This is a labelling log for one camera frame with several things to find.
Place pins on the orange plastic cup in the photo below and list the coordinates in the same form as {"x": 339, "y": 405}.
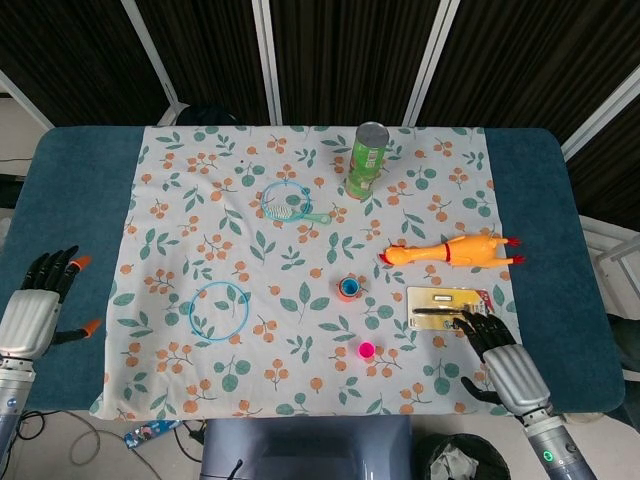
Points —
{"x": 348, "y": 298}

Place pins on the light blue plastic cup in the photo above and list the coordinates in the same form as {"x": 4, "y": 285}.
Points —
{"x": 349, "y": 286}

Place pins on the dark chair back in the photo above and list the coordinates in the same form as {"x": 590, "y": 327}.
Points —
{"x": 207, "y": 116}

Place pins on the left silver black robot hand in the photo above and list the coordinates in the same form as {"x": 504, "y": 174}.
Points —
{"x": 27, "y": 320}

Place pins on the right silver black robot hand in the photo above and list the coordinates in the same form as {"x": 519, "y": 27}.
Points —
{"x": 517, "y": 375}

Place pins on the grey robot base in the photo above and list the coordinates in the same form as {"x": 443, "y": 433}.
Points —
{"x": 305, "y": 450}

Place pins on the yellow rubber chicken toy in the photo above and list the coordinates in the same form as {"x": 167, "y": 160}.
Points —
{"x": 475, "y": 250}

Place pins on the black trash bin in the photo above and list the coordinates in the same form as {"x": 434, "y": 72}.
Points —
{"x": 465, "y": 460}

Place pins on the razor in yellow blister pack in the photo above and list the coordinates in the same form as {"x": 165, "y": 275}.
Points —
{"x": 435, "y": 305}

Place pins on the teal table cover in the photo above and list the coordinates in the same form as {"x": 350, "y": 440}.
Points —
{"x": 70, "y": 200}

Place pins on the pink plastic cup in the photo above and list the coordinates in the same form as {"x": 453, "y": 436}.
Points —
{"x": 366, "y": 350}

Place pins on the white metal rack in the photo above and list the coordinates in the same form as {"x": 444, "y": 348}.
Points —
{"x": 615, "y": 245}

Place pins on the white partition frame post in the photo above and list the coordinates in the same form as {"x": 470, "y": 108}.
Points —
{"x": 150, "y": 50}
{"x": 434, "y": 60}
{"x": 22, "y": 102}
{"x": 266, "y": 60}
{"x": 600, "y": 117}

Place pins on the floral print tablecloth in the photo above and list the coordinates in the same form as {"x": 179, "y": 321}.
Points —
{"x": 320, "y": 380}

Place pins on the green chips can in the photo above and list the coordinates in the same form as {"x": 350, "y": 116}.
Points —
{"x": 367, "y": 165}

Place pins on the dark teal chair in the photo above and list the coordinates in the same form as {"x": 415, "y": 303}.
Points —
{"x": 625, "y": 340}

